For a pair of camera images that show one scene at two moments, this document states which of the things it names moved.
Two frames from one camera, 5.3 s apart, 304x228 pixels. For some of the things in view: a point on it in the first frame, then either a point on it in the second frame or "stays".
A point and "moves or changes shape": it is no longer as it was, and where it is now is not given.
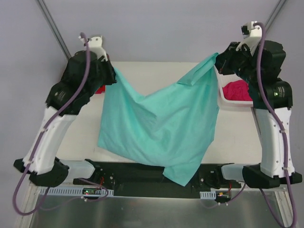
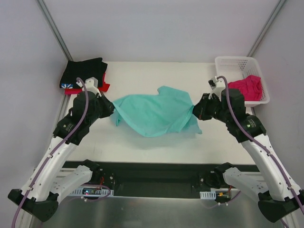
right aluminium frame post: [279, 6] stays
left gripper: [108, 71] -> [107, 107]
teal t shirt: [171, 128] moves or changes shape
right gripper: [223, 61] -> [200, 109]
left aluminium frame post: [42, 4] stays
